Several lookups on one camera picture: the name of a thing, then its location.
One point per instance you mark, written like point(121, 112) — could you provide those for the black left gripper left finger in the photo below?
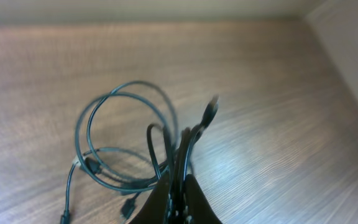
point(154, 210)

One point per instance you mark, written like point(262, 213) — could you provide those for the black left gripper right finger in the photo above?
point(197, 209)

